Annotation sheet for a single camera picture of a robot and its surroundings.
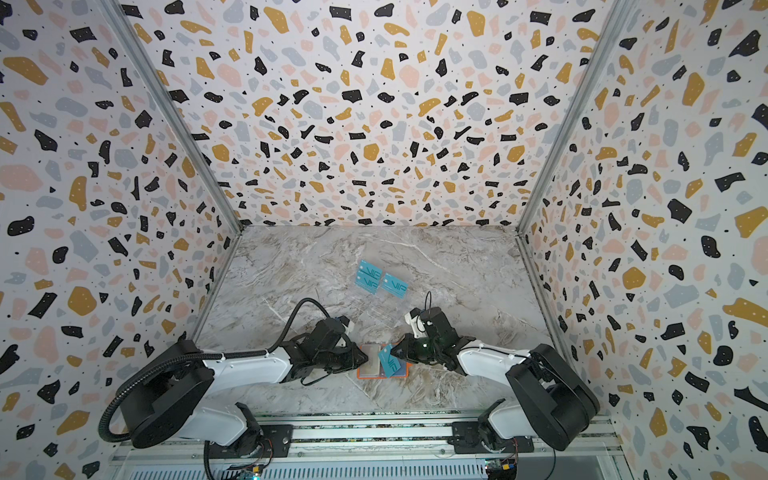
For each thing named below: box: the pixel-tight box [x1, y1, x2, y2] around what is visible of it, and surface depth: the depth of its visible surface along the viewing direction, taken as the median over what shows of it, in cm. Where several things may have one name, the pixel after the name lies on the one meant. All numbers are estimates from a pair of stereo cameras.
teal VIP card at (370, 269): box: [359, 260, 383, 280], surface depth 99 cm
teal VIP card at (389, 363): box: [378, 343, 402, 378], surface depth 86 cm
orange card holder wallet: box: [357, 343, 412, 379], surface depth 86 cm
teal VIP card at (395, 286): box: [382, 272, 409, 300], surface depth 97 cm
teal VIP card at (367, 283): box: [354, 274, 381, 295], surface depth 99 cm
